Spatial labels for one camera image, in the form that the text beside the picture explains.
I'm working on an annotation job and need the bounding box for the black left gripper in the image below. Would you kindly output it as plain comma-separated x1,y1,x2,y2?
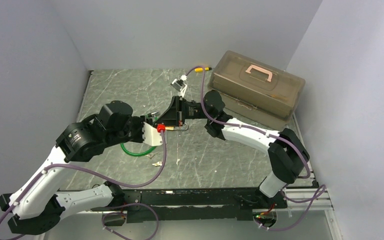
105,114,153,147

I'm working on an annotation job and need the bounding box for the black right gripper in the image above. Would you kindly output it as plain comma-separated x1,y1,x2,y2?
157,96,213,128

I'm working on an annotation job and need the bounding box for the green cable lock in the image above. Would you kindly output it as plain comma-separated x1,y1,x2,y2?
120,142,157,158

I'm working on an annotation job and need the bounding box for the small silver key pair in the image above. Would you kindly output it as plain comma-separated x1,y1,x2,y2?
146,152,156,159

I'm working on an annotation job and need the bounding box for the silver key bunch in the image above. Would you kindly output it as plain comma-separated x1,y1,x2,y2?
152,161,163,167

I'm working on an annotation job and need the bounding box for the brass padlock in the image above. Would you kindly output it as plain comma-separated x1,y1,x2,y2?
165,123,189,132

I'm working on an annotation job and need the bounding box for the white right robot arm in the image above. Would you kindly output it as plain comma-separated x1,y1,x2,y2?
151,90,310,208

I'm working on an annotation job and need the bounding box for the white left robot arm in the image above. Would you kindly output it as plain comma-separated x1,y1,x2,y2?
0,100,166,238

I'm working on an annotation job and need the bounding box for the yellow screwdriver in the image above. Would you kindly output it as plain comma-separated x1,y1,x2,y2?
194,67,212,73

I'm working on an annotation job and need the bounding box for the translucent brown toolbox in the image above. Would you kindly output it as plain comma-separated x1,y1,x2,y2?
208,50,306,131

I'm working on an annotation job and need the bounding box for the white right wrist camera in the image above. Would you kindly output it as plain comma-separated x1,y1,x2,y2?
170,75,188,98

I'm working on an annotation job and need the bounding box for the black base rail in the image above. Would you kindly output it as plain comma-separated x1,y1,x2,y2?
90,187,288,223

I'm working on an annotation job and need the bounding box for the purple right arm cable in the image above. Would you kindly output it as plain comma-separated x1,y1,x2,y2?
185,66,327,232

